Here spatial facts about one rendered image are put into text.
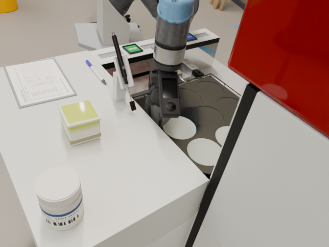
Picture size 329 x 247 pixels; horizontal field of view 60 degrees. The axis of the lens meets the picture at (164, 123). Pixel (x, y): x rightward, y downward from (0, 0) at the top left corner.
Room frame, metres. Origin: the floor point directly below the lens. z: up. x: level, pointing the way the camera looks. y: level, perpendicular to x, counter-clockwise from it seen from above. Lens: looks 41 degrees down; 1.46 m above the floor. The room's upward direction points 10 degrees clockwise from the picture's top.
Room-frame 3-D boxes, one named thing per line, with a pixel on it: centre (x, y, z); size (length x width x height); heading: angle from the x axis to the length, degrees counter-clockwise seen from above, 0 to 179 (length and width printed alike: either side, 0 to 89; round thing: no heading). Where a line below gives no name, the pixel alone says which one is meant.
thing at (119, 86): (0.61, 0.13, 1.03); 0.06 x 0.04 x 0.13; 42
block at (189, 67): (0.99, -0.06, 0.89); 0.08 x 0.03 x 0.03; 42
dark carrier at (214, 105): (0.70, -0.13, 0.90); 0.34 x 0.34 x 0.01; 42
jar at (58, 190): (0.26, 0.15, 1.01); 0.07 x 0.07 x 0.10
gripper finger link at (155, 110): (0.62, 0.03, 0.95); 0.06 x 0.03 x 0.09; 12
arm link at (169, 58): (0.62, 0.02, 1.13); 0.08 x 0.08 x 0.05
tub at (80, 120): (0.47, 0.19, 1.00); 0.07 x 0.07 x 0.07; 37
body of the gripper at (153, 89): (0.63, 0.02, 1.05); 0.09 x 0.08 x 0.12; 12
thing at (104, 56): (1.01, 0.06, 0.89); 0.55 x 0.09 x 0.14; 132
